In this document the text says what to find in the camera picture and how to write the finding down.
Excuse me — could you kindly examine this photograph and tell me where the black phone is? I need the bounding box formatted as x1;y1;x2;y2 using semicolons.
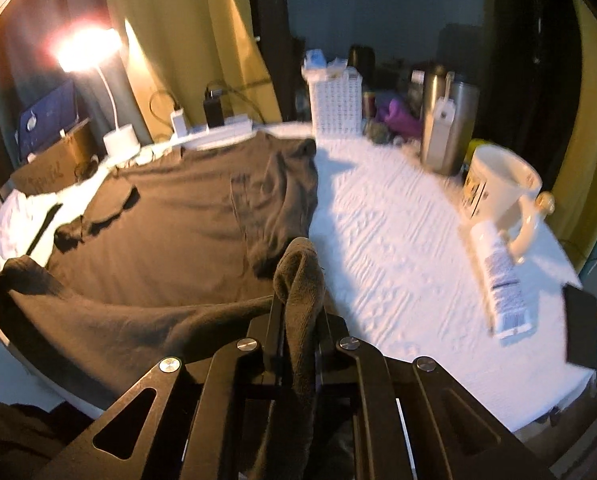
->
561;284;597;371

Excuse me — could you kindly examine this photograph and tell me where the brown cardboard box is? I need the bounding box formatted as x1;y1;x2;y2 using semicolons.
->
11;117;104;196

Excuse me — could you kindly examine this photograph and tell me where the brown t-shirt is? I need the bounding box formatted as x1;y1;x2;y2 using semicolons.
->
0;132;327;480

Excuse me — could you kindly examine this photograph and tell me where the white cartoon mug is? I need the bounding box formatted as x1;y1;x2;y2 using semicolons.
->
461;145;554;266

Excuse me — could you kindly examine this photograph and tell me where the black coiled cable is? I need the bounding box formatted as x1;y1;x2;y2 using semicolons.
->
73;157;102;181

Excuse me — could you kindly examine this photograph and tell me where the black charger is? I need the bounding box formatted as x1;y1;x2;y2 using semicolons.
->
203;92;225;128

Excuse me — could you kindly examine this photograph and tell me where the white power strip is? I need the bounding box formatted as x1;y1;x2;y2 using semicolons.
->
181;115;254;148

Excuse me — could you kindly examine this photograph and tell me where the dark cup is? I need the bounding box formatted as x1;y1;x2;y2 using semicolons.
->
349;46;377;73

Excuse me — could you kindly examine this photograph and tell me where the yellow curtain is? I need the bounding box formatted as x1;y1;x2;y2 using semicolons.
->
101;0;284;143
553;0;597;271

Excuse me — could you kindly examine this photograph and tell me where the white tube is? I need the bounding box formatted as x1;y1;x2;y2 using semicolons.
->
466;220;537;338

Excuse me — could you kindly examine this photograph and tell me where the purple cloth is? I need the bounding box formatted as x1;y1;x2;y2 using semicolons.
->
376;96;424;138

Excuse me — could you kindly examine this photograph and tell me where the stainless steel tumbler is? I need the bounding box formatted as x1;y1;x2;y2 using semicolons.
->
421;65;479;176

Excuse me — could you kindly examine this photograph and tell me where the black strap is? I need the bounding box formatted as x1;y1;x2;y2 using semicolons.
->
26;204;64;256

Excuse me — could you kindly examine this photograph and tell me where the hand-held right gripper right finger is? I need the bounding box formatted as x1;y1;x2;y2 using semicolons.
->
319;310;554;480

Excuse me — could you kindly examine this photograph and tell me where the white plastic basket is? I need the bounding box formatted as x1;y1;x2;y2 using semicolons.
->
309;67;364;136

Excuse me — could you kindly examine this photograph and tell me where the white desk lamp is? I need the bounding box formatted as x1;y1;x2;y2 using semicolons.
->
56;27;142;158

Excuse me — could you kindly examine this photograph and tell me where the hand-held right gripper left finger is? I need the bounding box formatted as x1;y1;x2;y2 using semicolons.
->
43;295;292;480

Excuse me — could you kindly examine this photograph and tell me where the blue capped bottle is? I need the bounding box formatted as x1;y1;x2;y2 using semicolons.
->
303;50;327;81

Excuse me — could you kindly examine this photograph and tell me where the black charger cable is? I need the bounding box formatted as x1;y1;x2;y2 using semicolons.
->
206;80;279;98
148;90;179;133

